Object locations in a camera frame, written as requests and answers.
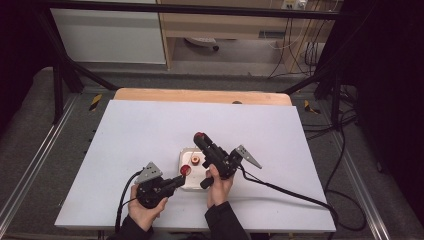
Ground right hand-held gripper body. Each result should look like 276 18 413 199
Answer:
199 143 263 190

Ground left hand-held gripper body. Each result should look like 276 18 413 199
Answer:
134 161 177 210

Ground white square tray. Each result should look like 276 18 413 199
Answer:
178 147 212 191

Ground person's left hand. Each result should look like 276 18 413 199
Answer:
127 184 169 233

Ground person's right hand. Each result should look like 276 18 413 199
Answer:
205 163 236 209

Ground wooden table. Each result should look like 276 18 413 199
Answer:
113 87 293 107

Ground white chair base with caster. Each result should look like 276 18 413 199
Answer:
184 36 220 52

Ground light wooden desk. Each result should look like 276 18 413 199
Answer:
156 0 344 73

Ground white cabinet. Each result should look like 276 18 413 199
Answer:
49 8 167 65

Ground white power strip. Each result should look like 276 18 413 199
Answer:
281 0 308 10

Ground black curtain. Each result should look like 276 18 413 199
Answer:
0 0 56 133
316 0 424 218

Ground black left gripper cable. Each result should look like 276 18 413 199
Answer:
114 169 144 234

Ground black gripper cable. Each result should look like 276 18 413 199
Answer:
114 169 144 234
238 165 368 232

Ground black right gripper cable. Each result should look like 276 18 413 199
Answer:
238 165 368 232

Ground black floor cables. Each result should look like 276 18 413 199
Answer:
301 108 358 141

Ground aluminium floor rail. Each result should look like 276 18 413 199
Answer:
0 94 80 221
329 129 392 240

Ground black metal frame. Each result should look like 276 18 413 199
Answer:
33 0 348 131

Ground bundle of hanging cables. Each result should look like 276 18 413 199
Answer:
268 18 327 79

